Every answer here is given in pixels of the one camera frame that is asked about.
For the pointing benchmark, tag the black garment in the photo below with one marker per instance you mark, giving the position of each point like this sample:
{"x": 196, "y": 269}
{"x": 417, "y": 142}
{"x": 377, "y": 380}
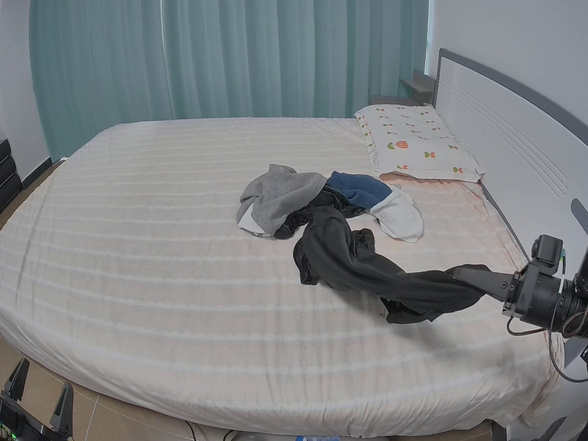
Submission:
{"x": 340, "y": 255}

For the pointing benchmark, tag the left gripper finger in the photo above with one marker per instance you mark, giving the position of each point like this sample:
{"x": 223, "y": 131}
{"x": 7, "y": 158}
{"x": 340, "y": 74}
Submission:
{"x": 17, "y": 381}
{"x": 63, "y": 409}

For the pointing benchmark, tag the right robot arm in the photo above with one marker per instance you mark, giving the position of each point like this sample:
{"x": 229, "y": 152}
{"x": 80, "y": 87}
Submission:
{"x": 581, "y": 292}

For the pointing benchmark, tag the blue-green curtain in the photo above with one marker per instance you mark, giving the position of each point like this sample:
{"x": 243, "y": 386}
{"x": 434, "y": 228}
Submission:
{"x": 294, "y": 39}
{"x": 96, "y": 53}

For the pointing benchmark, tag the bed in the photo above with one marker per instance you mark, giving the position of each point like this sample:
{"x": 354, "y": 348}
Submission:
{"x": 183, "y": 246}

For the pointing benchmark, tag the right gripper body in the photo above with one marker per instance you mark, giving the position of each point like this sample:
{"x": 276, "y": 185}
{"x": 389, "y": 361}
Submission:
{"x": 542, "y": 299}

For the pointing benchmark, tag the white printed pillow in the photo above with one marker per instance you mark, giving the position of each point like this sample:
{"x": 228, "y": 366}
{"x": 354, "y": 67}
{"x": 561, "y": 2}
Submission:
{"x": 413, "y": 140}

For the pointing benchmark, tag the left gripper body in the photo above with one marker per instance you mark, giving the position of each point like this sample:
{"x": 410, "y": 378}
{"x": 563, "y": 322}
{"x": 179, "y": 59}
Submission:
{"x": 27, "y": 420}

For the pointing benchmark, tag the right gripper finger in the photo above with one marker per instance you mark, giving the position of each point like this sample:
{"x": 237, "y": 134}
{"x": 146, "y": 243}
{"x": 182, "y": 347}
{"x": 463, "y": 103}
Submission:
{"x": 491, "y": 280}

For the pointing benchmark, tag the grey bedside table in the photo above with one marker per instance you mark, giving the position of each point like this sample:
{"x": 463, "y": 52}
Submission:
{"x": 420, "y": 85}

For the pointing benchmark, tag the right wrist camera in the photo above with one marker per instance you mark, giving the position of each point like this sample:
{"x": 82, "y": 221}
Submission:
{"x": 546, "y": 248}

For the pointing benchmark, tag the black chest of drawers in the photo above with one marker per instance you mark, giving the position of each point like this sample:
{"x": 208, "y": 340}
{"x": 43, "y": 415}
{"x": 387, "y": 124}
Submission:
{"x": 8, "y": 172}

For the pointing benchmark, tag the pile of clothes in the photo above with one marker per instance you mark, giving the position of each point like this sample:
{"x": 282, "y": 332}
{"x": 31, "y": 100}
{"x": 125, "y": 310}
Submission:
{"x": 285, "y": 191}

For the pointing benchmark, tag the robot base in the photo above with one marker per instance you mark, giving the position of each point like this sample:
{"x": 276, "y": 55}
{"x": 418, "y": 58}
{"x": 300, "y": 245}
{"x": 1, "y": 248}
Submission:
{"x": 317, "y": 438}

